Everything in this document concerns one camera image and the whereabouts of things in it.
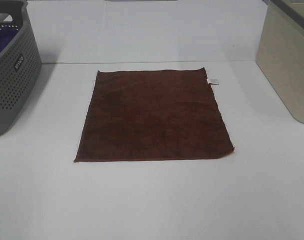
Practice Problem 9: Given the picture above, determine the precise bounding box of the white towel care label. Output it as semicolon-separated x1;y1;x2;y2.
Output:
207;78;219;85

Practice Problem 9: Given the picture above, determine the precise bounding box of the grey perforated plastic basket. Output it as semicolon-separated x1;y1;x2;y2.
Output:
0;0;41;135

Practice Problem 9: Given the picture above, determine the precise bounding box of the beige plastic bin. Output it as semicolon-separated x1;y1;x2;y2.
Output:
256;0;304;123

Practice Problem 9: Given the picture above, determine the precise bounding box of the brown square towel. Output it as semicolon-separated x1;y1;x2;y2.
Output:
75;68;234;162

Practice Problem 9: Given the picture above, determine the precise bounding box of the purple cloth in basket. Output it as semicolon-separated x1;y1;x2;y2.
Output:
0;27;17;53

